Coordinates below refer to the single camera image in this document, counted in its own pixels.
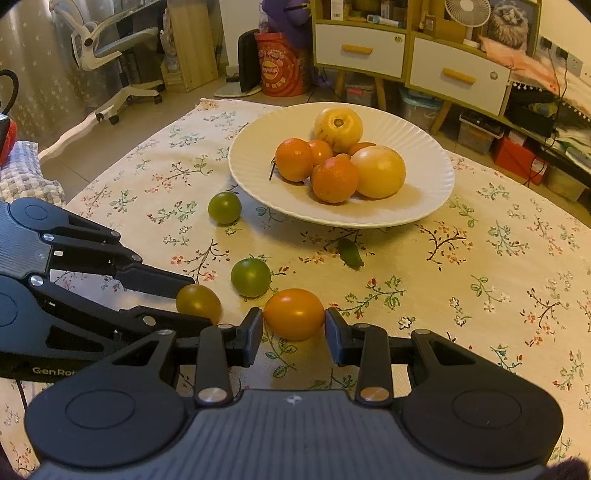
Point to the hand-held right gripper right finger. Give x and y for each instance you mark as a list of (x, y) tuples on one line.
[(334, 341)]

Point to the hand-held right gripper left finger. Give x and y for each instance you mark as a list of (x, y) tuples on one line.
[(253, 339)]

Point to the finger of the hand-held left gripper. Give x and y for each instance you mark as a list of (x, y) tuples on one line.
[(157, 279), (161, 318)]

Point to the olive brown tomato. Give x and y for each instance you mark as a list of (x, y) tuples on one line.
[(199, 300)]

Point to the large orange tomato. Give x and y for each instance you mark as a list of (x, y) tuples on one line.
[(294, 314)]

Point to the bumpy dark orange tangerine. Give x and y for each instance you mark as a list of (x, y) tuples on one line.
[(334, 180)]

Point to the white ribbed plate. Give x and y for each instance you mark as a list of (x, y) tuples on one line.
[(415, 198)]

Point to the yellow round pear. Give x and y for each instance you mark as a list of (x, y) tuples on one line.
[(381, 170)]

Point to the smooth orange tangerine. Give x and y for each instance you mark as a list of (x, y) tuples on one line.
[(294, 159)]

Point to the yellow fruit with stem dimple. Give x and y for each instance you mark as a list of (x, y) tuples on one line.
[(337, 127)]

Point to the green tomato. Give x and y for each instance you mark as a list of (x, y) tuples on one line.
[(250, 277), (224, 207)]

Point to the checkered cloth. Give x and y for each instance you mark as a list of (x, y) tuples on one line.
[(23, 175)]

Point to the green leaf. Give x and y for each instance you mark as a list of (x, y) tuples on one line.
[(349, 254)]

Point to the floral tablecloth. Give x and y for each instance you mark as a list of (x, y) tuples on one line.
[(485, 300)]

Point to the star patterned curtain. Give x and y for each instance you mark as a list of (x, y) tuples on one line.
[(41, 83)]

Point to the small orange tomato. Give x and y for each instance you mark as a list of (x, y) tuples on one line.
[(323, 151), (359, 147)]

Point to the white office chair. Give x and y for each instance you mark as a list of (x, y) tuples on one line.
[(106, 41)]

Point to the light wooden cabinet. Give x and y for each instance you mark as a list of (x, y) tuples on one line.
[(191, 46)]

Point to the black flat case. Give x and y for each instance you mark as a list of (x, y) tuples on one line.
[(248, 60)]

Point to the clear storage box teal lid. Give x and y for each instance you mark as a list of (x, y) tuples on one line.
[(420, 110)]

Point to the red cylindrical bin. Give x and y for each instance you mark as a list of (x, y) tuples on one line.
[(281, 64)]

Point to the small clear storage box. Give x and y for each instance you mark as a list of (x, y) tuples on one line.
[(360, 92)]

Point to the grey storage box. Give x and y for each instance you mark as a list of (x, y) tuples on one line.
[(480, 134)]

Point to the red box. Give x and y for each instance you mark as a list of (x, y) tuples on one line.
[(517, 159)]

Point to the purple plush toy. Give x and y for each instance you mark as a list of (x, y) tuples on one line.
[(288, 21)]

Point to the yellow cabinet with white drawers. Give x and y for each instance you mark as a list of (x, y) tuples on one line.
[(408, 27)]

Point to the pink cloth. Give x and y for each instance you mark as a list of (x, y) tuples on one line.
[(535, 67)]

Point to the white desk fan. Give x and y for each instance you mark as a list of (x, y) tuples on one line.
[(466, 16)]

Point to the cat picture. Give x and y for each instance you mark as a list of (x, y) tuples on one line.
[(510, 23)]

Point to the wall socket strip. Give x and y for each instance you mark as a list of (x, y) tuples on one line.
[(561, 53)]

